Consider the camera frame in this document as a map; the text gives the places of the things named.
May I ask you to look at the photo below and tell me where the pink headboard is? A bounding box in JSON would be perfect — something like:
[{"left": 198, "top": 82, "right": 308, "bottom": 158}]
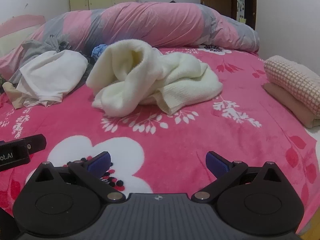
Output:
[{"left": 0, "top": 15, "right": 46, "bottom": 39}]

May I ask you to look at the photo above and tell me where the blue garment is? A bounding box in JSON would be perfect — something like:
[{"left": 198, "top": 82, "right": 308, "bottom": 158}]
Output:
[{"left": 91, "top": 44, "right": 108, "bottom": 59}]

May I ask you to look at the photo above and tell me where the pink floral blanket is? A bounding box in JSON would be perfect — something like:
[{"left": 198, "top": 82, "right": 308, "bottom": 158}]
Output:
[{"left": 0, "top": 45, "right": 320, "bottom": 233}]

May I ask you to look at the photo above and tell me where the cream knit sweater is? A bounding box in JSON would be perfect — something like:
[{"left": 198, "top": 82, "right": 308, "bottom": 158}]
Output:
[{"left": 86, "top": 39, "right": 223, "bottom": 117}]

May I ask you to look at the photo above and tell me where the beige folded garment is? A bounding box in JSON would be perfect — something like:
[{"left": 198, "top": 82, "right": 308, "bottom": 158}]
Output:
[{"left": 264, "top": 83, "right": 320, "bottom": 128}]

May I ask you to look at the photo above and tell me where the pink and grey duvet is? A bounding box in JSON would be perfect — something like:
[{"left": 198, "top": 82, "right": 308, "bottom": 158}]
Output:
[{"left": 0, "top": 2, "right": 260, "bottom": 80}]

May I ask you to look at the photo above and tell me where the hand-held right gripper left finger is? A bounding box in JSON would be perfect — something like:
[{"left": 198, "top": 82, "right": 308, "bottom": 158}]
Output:
[{"left": 26, "top": 151, "right": 125, "bottom": 202}]

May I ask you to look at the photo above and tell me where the dark grey garment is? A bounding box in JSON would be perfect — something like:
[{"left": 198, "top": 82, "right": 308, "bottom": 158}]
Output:
[{"left": 81, "top": 54, "right": 97, "bottom": 72}]

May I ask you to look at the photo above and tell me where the pink checked folded garment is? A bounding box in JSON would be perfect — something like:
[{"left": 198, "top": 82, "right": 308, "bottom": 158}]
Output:
[{"left": 264, "top": 55, "right": 320, "bottom": 119}]

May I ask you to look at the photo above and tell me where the white t-shirt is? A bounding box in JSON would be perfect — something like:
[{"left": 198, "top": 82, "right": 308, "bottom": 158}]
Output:
[{"left": 16, "top": 50, "right": 88, "bottom": 107}]

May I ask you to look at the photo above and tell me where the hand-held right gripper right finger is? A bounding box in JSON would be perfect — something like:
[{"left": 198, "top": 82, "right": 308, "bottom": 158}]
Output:
[{"left": 191, "top": 151, "right": 289, "bottom": 202}]

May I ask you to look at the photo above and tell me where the beige crumpled cloth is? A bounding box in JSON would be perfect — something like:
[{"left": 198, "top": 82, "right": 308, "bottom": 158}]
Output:
[{"left": 3, "top": 82, "right": 27, "bottom": 109}]

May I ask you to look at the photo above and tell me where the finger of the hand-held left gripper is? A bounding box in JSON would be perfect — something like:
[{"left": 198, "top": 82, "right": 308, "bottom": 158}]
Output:
[{"left": 20, "top": 134, "right": 47, "bottom": 153}]

